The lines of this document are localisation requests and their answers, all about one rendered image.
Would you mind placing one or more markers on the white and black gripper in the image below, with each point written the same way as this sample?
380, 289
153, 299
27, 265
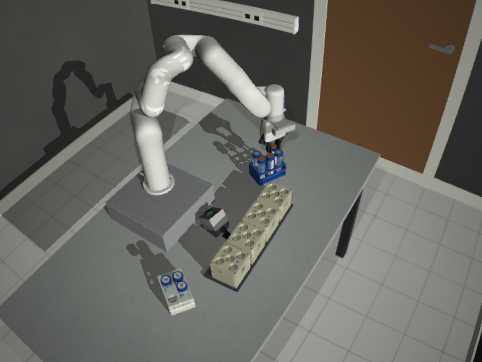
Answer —
266, 134

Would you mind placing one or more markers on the blue tube rack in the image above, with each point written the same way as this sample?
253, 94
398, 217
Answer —
253, 171

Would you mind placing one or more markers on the beige bucket adapter with holes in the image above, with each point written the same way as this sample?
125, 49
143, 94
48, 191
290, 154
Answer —
271, 196

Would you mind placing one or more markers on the white tube rack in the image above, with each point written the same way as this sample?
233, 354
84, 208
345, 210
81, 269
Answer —
176, 304

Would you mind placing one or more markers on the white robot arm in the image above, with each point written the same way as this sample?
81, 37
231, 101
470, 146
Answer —
152, 99

